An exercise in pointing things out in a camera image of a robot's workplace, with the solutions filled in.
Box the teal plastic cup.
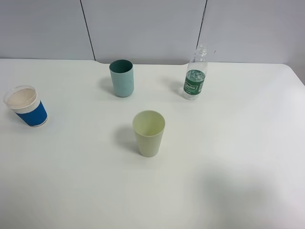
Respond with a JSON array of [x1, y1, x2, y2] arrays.
[[109, 60, 134, 97]]

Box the clear bottle green label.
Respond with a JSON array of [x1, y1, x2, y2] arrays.
[[183, 44, 208, 100]]

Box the pale green plastic cup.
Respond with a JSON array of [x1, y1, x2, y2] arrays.
[[132, 110, 165, 157]]

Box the blue sleeved paper cup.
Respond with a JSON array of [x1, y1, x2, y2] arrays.
[[3, 85, 48, 127]]

